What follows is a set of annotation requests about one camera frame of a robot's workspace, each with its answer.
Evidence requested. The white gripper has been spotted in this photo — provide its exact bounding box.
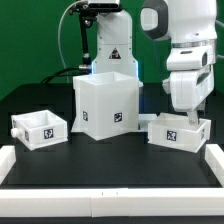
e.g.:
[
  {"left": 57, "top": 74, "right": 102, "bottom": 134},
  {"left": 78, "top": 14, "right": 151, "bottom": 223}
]
[{"left": 162, "top": 45, "right": 214, "bottom": 126}]

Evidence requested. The grey camera cable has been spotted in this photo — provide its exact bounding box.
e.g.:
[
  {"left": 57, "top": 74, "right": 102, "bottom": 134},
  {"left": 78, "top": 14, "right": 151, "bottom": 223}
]
[{"left": 57, "top": 0, "right": 84, "bottom": 84}]

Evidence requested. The white marker tag plate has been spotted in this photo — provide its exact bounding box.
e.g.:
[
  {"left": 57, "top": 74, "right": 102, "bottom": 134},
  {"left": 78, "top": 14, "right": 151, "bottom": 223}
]
[{"left": 71, "top": 114, "right": 157, "bottom": 133}]

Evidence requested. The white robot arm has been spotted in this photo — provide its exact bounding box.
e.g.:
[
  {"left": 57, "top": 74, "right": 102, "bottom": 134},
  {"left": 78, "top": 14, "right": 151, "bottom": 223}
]
[{"left": 87, "top": 0, "right": 217, "bottom": 125}]

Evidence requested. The black cable bundle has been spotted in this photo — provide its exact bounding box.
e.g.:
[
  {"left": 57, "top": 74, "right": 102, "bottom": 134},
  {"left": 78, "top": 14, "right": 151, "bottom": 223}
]
[{"left": 40, "top": 64, "right": 93, "bottom": 84}]

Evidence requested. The white U-shaped border fence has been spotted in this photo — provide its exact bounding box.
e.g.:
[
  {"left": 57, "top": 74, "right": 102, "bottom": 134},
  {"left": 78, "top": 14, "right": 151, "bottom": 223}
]
[{"left": 0, "top": 143, "right": 224, "bottom": 218}]

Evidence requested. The white drawer without knob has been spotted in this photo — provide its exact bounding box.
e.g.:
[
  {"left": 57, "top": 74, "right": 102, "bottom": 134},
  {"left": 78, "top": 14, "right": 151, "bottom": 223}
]
[{"left": 148, "top": 113, "right": 211, "bottom": 153}]

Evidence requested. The tall white drawer cabinet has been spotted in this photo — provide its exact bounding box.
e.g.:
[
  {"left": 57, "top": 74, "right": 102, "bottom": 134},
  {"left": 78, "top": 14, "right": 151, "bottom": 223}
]
[{"left": 72, "top": 72, "right": 139, "bottom": 140}]

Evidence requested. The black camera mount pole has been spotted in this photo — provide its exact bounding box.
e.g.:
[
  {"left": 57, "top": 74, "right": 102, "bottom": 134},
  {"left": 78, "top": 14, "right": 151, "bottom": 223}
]
[{"left": 69, "top": 3, "right": 97, "bottom": 65}]

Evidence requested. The white drawer with knob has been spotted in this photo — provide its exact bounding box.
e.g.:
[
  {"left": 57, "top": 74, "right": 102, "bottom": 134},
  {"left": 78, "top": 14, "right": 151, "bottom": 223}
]
[{"left": 11, "top": 110, "right": 68, "bottom": 150}]

